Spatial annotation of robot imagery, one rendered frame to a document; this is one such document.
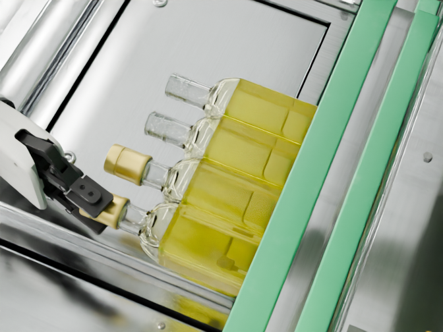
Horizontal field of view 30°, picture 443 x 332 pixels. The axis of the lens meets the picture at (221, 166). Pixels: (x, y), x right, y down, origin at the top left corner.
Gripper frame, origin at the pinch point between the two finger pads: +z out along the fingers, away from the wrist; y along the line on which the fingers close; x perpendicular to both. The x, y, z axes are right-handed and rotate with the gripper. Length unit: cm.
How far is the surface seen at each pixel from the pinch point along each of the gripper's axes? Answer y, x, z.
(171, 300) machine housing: -14.9, 1.1, 10.0
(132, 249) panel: -11.9, 2.3, 3.0
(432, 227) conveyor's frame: 15.5, 12.4, 29.9
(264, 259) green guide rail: 13.9, 1.5, 20.0
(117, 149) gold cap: 1.4, 6.3, -1.9
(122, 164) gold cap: 1.2, 5.3, -0.4
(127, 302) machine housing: -15.9, -2.2, 5.8
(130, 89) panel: -13.0, 19.8, -12.4
